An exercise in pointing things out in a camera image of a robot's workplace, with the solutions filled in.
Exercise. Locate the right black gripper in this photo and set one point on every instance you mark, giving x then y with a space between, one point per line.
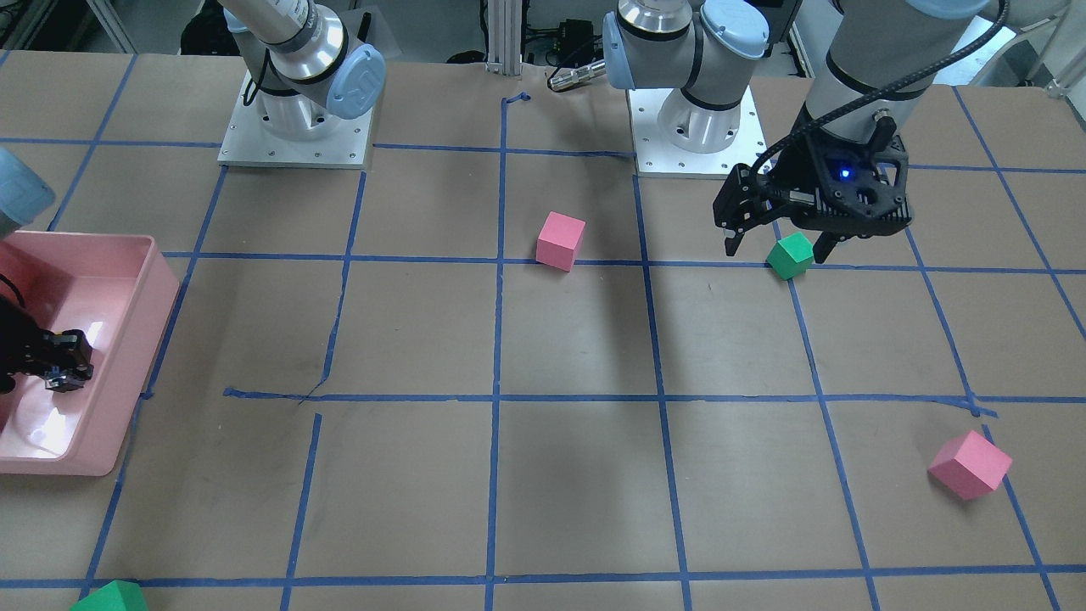
19 338

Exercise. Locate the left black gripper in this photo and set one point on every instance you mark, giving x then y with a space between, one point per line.
807 160

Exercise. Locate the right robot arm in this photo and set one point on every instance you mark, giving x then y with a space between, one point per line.
312 87

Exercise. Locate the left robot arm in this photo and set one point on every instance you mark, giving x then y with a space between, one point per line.
883 58

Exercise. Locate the green cube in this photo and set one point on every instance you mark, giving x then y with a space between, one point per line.
791 256
117 595

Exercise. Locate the pink plastic bin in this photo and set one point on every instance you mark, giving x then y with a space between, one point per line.
83 314

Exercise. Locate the pink cube centre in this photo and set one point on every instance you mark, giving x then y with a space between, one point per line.
559 241

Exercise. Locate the pink cube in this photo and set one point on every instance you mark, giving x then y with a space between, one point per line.
559 241
970 466

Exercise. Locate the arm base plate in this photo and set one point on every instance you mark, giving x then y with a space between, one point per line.
293 133
675 139

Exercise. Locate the aluminium frame post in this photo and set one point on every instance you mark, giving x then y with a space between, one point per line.
504 31

